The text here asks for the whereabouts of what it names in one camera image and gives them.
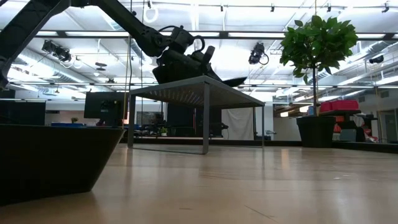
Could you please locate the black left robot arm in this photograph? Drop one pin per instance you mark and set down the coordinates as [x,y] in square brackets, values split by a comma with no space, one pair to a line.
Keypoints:
[25,28]

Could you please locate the grey perforated metal stand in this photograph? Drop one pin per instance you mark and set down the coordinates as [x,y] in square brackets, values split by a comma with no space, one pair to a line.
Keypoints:
[217,93]

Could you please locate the black monitor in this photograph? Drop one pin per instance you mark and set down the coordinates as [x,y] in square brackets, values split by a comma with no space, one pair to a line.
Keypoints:
[102,105]

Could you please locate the black ceiling spotlights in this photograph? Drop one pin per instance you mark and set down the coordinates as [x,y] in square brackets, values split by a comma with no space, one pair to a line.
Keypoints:
[60,53]

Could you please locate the green potted plant black pot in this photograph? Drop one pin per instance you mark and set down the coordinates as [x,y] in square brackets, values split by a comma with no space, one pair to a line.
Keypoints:
[315,130]

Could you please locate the black wavy square plate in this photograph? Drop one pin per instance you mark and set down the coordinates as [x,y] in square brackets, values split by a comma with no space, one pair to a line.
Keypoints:
[46,161]
[174,77]

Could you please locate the black shelf table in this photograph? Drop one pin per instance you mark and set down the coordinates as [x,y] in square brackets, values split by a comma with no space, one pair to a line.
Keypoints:
[348,126]

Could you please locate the black security camera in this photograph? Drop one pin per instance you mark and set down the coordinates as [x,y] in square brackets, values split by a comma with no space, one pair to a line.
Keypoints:
[377,59]

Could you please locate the small green potted plant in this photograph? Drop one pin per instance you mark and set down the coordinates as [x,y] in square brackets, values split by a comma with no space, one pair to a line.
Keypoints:
[74,119]
[163,130]

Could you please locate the white hanging sheet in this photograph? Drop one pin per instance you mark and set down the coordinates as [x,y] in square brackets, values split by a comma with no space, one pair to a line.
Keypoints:
[239,124]

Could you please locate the red storage bins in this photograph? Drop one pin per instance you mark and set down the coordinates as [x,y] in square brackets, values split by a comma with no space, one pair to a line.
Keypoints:
[339,105]

